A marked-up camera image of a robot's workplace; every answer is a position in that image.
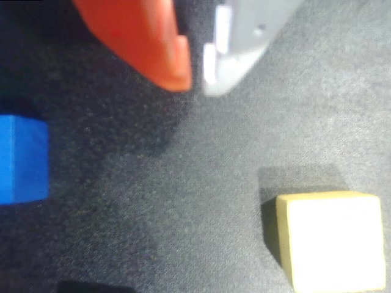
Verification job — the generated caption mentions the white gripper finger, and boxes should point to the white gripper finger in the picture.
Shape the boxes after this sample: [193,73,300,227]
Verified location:
[201,0,304,98]

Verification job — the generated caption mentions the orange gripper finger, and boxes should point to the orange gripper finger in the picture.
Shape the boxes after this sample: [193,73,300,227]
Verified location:
[71,0,193,93]

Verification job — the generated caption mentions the yellow wooden cube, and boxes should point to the yellow wooden cube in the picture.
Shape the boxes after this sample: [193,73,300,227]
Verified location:
[275,190,387,293]

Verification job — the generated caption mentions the blue wooden cube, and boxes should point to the blue wooden cube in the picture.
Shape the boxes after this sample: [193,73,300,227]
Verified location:
[0,114,50,205]

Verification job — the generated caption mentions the black fabric mat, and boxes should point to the black fabric mat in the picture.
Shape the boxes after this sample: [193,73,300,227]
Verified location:
[0,0,391,293]

